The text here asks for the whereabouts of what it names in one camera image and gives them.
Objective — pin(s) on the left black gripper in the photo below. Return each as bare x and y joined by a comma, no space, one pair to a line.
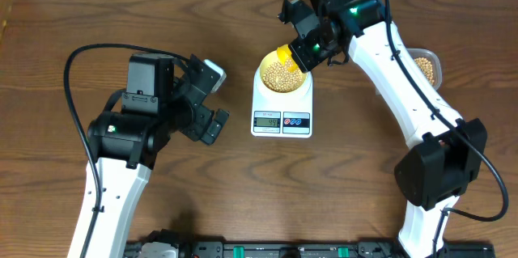
196,127

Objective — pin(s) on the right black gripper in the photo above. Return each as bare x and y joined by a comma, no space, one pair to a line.
301,55

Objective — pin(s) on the yellow measuring scoop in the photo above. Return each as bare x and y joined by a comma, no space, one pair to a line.
284,55

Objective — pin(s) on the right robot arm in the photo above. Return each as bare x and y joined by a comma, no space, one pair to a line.
445,151

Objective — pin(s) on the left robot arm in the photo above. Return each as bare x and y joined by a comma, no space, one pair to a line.
163,95

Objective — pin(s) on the yellow bowl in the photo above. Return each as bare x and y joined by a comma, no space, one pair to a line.
266,61

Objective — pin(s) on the soybeans in bowl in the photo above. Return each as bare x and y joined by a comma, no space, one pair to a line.
283,77

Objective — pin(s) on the white digital kitchen scale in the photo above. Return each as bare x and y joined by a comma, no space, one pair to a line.
282,114

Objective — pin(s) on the soybeans in container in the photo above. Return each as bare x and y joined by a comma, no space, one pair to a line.
426,66

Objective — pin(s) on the clear plastic container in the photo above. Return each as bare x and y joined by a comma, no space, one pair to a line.
414,53

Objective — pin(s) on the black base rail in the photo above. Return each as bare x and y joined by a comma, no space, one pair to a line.
166,243

